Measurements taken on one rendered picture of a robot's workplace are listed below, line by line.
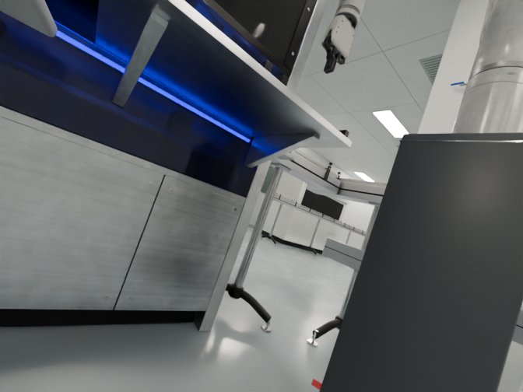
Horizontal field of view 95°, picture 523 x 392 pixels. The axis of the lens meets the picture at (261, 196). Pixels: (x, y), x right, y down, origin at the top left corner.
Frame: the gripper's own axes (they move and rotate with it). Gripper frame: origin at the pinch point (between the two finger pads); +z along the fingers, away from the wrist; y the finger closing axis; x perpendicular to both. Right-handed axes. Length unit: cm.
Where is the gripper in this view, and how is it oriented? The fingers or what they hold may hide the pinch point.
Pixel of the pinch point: (330, 66)
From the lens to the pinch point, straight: 93.7
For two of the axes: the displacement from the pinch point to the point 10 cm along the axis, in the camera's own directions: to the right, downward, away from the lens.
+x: 5.8, 1.6, -8.0
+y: -7.4, -3.0, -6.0
